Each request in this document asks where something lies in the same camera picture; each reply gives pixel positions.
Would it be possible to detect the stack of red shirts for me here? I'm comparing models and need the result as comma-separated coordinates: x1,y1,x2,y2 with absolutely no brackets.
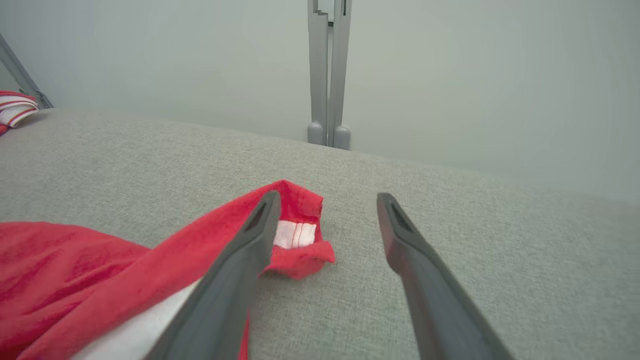
0,90,40,136

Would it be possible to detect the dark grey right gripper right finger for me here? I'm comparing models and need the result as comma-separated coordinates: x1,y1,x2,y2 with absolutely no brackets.
376,192,516,360

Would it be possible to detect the grey slanted metal frame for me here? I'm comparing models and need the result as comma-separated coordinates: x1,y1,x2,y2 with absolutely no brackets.
0,32,54,110

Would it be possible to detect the grey metal partition post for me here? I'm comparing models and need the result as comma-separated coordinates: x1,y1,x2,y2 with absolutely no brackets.
306,0,353,151

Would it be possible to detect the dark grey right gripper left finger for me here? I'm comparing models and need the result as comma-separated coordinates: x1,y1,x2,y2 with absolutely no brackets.
145,190,282,360

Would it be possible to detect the red white striped shirt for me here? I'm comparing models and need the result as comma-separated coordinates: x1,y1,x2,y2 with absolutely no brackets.
0,180,336,360

